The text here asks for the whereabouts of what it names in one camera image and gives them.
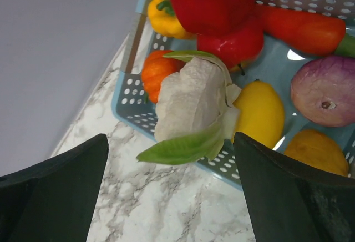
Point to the blue plastic basket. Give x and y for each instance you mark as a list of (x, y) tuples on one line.
[(276, 66)]

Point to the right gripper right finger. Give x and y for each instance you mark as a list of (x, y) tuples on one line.
[(291, 201)]

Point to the pink toy onion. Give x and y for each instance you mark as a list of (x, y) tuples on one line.
[(322, 90)]

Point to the orange toy pumpkin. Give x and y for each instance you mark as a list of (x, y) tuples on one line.
[(156, 68)]

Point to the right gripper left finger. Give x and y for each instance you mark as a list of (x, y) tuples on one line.
[(54, 200)]

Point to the yellow toy bell pepper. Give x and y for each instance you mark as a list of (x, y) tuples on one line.
[(164, 21)]

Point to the yellow toy orange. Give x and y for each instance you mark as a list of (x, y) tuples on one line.
[(315, 149)]

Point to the yellow toy lemon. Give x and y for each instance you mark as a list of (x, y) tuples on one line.
[(262, 114)]

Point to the red toy apple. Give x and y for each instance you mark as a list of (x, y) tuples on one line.
[(237, 48)]

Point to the red toy bell pepper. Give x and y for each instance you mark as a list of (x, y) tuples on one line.
[(212, 17)]

